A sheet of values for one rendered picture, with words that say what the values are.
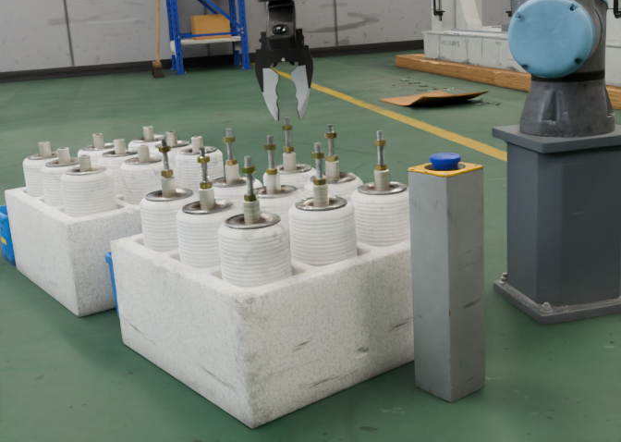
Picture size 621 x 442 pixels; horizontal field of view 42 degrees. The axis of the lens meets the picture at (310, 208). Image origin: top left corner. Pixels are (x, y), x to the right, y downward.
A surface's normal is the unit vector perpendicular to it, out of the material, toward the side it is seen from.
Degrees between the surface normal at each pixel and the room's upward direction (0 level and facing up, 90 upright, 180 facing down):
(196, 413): 0
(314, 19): 90
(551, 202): 90
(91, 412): 0
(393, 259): 90
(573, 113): 72
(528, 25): 98
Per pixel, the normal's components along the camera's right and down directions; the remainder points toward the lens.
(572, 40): -0.39, 0.37
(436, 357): -0.79, 0.20
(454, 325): 0.61, 0.16
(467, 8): 0.17, -0.29
